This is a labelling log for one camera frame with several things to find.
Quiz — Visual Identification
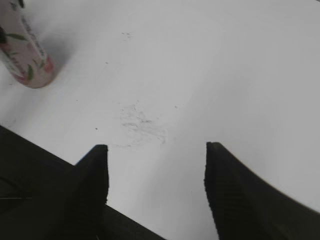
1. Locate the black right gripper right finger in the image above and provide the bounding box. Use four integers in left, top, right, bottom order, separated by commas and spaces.
204, 142, 320, 240

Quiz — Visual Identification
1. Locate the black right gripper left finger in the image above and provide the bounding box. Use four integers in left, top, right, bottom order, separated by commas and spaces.
46, 144, 109, 240

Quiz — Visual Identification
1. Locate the pink oolong tea bottle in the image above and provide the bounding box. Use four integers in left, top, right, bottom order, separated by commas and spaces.
0, 0, 55, 89

